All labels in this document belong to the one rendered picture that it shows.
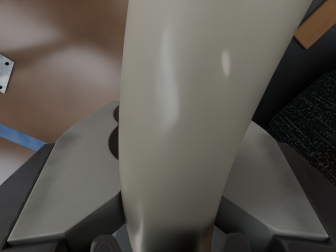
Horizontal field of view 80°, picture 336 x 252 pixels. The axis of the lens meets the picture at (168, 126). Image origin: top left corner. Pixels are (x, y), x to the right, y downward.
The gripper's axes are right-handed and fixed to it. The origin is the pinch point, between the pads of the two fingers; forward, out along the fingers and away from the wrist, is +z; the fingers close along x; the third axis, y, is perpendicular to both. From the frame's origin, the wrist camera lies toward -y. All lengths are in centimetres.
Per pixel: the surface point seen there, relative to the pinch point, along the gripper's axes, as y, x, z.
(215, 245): 167, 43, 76
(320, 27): 5, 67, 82
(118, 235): 80, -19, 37
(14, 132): 64, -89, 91
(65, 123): 57, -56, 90
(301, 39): 10, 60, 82
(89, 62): 22, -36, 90
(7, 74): 28, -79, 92
